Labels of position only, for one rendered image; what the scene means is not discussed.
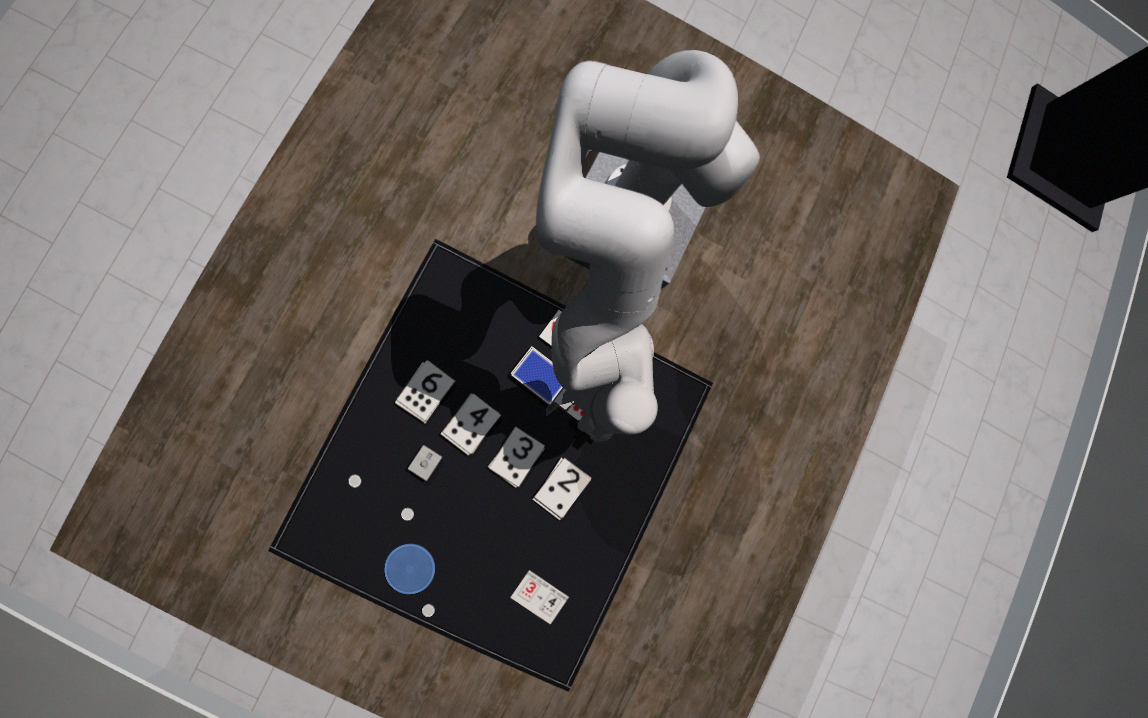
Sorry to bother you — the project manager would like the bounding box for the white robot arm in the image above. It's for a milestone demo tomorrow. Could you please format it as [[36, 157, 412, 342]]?
[[536, 51, 759, 439]]

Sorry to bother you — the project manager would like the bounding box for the blue round disc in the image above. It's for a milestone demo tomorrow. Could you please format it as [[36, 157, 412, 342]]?
[[383, 545, 435, 594]]

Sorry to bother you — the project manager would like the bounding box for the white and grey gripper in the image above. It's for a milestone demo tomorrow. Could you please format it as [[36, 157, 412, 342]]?
[[572, 414, 613, 449]]

